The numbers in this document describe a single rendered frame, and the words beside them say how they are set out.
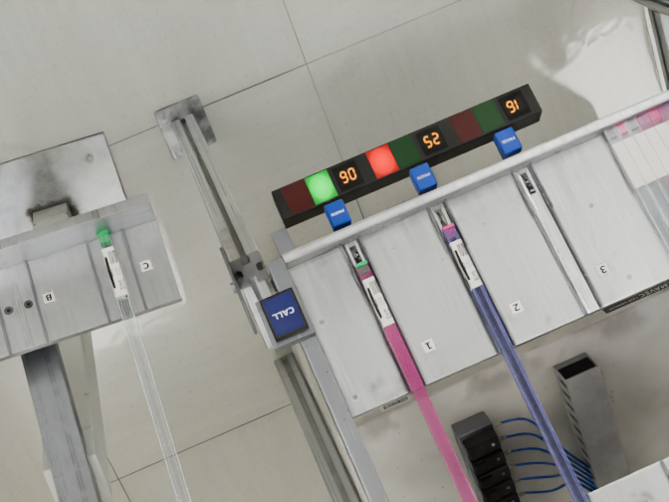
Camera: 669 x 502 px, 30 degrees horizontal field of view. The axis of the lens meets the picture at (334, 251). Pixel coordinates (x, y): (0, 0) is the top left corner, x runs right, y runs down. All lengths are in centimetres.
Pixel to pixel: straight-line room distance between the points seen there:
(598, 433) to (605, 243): 38
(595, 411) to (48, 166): 98
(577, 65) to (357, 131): 42
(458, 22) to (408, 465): 82
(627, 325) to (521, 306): 35
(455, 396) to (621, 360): 24
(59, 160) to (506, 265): 92
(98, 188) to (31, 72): 22
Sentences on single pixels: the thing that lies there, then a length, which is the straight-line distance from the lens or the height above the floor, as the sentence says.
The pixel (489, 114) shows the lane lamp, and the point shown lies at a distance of 153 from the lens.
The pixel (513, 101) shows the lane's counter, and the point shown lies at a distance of 154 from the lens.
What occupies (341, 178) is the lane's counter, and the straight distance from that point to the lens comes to 149.
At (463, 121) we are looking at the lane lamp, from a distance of 152.
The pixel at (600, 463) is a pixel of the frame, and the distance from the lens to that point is 180.
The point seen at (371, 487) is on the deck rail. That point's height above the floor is 91.
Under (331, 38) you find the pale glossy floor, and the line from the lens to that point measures 214.
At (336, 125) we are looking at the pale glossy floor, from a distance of 218.
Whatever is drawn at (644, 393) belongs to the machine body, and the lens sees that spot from 183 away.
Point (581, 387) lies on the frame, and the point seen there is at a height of 66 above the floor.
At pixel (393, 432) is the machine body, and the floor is 62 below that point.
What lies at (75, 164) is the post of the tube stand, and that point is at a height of 1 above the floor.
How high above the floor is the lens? 203
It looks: 64 degrees down
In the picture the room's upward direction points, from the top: 148 degrees clockwise
